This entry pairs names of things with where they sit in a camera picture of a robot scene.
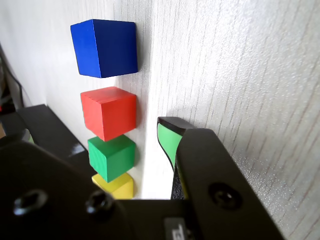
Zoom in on green wooden cube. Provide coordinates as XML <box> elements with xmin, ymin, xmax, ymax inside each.
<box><xmin>87</xmin><ymin>134</ymin><xmax>137</xmax><ymax>183</ymax></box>

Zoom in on red wooden cube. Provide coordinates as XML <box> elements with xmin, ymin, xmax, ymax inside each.
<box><xmin>80</xmin><ymin>86</ymin><xmax>138</xmax><ymax>142</ymax></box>

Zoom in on blue wooden cube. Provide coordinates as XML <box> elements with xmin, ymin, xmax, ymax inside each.
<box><xmin>70</xmin><ymin>18</ymin><xmax>139</xmax><ymax>79</ymax></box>

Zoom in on black box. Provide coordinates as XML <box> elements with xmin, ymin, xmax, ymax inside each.
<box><xmin>16</xmin><ymin>104</ymin><xmax>95</xmax><ymax>176</ymax></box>

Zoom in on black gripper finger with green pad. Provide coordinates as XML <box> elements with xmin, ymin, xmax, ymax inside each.
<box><xmin>156</xmin><ymin>116</ymin><xmax>287</xmax><ymax>240</ymax></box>
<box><xmin>0</xmin><ymin>129</ymin><xmax>137</xmax><ymax>240</ymax></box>

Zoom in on yellow wooden cube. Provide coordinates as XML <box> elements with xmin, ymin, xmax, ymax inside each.
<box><xmin>91</xmin><ymin>172</ymin><xmax>135</xmax><ymax>200</ymax></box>

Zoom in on thick dark cable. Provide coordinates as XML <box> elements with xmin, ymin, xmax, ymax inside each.
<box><xmin>0</xmin><ymin>42</ymin><xmax>25</xmax><ymax>109</ymax></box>

